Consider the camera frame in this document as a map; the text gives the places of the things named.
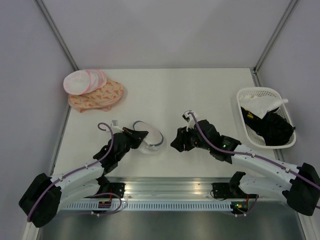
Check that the white cloth in basket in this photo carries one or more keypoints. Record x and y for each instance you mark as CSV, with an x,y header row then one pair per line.
x,y
261,105

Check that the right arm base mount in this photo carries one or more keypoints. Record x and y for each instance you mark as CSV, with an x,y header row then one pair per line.
x,y
221,191

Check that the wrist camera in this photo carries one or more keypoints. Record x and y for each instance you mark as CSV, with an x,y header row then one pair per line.
x,y
190,117
115,123

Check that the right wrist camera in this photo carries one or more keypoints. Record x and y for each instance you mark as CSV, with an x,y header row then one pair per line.
x,y
190,117

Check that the aluminium rail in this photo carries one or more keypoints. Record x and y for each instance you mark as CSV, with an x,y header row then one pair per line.
x,y
168,188

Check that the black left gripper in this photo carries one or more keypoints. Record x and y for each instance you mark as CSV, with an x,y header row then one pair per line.
x,y
137,136

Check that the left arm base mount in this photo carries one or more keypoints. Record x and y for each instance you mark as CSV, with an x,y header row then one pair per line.
x,y
117,188

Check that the orange floral laundry bag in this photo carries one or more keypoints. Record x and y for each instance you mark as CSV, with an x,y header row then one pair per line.
x,y
103,98

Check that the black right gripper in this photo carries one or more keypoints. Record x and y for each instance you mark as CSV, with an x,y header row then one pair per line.
x,y
181,138

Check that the right aluminium frame post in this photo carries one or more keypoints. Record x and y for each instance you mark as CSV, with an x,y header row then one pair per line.
x,y
276,33

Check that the left aluminium frame post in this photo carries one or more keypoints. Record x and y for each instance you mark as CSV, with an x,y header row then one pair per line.
x,y
56,33

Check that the white mesh laundry bag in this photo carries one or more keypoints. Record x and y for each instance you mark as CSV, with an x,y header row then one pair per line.
x,y
154,138

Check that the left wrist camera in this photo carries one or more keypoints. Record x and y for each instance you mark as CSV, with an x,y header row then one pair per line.
x,y
115,123

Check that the aluminium frame post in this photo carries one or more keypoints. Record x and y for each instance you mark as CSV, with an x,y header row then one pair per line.
x,y
56,33
276,33

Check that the pink-rimmed white mesh bag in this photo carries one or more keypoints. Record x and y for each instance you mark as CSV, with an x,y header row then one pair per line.
x,y
84,81

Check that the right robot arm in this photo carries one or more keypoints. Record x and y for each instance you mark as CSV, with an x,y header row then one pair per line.
x,y
298,186

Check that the black garment in basket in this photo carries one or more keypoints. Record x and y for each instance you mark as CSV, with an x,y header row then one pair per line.
x,y
274,129

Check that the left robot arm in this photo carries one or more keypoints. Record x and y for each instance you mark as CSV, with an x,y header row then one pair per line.
x,y
47,195

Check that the white slotted cable duct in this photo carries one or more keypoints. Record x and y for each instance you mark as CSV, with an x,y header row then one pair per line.
x,y
90,205

